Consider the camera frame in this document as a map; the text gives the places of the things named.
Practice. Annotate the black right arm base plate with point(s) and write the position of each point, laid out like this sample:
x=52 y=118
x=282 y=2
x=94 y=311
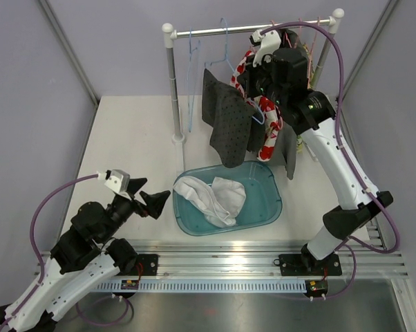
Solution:
x=295 y=265

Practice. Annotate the teal plastic basin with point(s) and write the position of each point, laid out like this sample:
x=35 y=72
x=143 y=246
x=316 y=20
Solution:
x=263 y=204

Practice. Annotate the white slotted cable duct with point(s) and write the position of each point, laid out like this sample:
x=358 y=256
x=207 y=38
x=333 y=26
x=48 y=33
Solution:
x=202 y=286

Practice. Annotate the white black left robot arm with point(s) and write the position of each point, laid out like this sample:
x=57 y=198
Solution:
x=86 y=255

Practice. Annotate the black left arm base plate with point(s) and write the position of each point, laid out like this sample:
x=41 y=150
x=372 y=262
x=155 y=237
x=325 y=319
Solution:
x=146 y=265

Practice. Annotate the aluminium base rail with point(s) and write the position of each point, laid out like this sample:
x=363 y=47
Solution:
x=253 y=259

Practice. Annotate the lemon print skirt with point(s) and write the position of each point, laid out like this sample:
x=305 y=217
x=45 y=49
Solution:
x=299 y=142

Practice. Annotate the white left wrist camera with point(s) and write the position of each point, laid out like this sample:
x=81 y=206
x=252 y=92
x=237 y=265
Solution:
x=116 y=180

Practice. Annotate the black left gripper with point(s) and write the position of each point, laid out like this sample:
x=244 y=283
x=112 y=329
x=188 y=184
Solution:
x=137 y=201

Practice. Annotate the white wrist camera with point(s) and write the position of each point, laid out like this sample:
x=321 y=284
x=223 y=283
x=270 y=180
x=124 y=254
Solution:
x=116 y=180
x=265 y=44

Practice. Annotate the silver clothes rack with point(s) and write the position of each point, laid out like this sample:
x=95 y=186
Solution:
x=170 y=35

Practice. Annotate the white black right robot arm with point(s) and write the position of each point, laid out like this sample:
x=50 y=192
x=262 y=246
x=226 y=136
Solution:
x=282 y=78

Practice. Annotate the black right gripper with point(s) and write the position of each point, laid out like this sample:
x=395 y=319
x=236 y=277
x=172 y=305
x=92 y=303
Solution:
x=251 y=80

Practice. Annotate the blue wire hanger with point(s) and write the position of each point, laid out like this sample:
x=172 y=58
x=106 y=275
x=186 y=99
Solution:
x=260 y=118
x=192 y=75

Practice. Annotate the white skirt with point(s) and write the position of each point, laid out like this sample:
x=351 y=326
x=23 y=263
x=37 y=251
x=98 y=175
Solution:
x=220 y=202

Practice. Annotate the red poppy print skirt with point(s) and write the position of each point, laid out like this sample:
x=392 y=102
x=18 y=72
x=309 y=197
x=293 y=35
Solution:
x=272 y=120

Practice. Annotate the dark grey dotted skirt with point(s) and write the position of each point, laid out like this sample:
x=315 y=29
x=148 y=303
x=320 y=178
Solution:
x=234 y=129

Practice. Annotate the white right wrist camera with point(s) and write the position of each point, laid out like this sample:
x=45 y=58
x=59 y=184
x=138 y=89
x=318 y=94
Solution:
x=265 y=44

